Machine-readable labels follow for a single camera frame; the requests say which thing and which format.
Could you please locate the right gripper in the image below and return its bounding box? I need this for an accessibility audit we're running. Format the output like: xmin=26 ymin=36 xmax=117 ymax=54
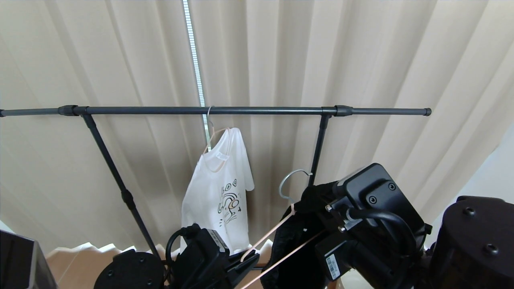
xmin=314 ymin=232 xmax=407 ymax=289

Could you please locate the black garment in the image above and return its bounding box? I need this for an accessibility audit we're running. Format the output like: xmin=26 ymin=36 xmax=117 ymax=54
xmin=260 ymin=181 xmax=343 ymax=289

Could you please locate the pink clothes hanger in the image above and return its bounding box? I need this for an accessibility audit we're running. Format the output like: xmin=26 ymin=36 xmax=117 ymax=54
xmin=240 ymin=169 xmax=326 ymax=289
xmin=202 ymin=106 xmax=233 ymax=156

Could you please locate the white printed t-shirt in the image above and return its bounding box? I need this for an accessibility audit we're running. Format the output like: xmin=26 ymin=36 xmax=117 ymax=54
xmin=181 ymin=128 xmax=255 ymax=254

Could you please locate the black clothes rack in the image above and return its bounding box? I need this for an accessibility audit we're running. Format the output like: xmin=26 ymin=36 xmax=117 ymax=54
xmin=0 ymin=105 xmax=432 ymax=261

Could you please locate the beige curtain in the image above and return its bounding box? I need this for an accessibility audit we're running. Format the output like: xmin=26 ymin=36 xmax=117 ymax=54
xmin=0 ymin=0 xmax=514 ymax=255

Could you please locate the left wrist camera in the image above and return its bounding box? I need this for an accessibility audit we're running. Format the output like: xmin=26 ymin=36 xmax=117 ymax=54
xmin=166 ymin=224 xmax=233 ymax=289

